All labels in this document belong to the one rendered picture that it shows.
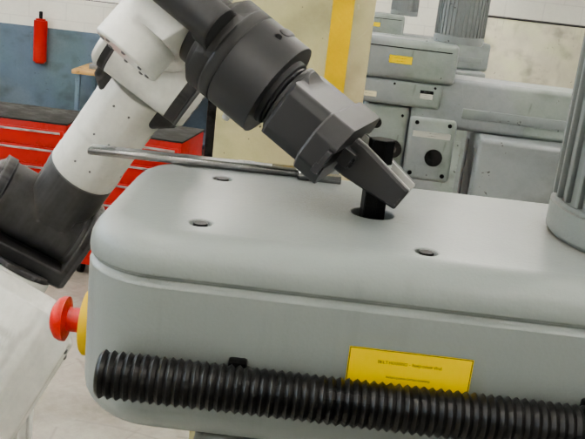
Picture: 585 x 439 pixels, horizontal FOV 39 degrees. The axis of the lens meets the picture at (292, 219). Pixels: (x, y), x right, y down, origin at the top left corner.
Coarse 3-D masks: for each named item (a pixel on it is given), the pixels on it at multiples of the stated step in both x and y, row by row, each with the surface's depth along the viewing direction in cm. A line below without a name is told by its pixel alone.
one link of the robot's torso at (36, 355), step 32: (0, 256) 107; (0, 288) 103; (32, 288) 106; (0, 320) 102; (32, 320) 103; (0, 352) 101; (32, 352) 103; (64, 352) 109; (0, 384) 101; (32, 384) 104; (0, 416) 101
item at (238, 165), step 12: (108, 156) 79; (120, 156) 79; (132, 156) 79; (144, 156) 79; (156, 156) 79; (168, 156) 80; (180, 156) 80; (192, 156) 80; (204, 156) 81; (228, 168) 80; (240, 168) 80; (252, 168) 80; (264, 168) 80; (276, 168) 80; (288, 168) 80; (324, 180) 79; (336, 180) 79
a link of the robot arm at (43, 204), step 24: (24, 168) 108; (48, 168) 105; (24, 192) 106; (48, 192) 105; (72, 192) 104; (0, 216) 105; (24, 216) 106; (48, 216) 106; (72, 216) 106; (24, 240) 108; (48, 240) 108; (72, 240) 108
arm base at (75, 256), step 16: (0, 160) 108; (16, 160) 107; (0, 176) 104; (0, 192) 104; (0, 240) 107; (16, 240) 109; (80, 240) 109; (16, 256) 108; (32, 256) 109; (48, 256) 113; (80, 256) 109; (32, 272) 109; (48, 272) 109; (64, 272) 110
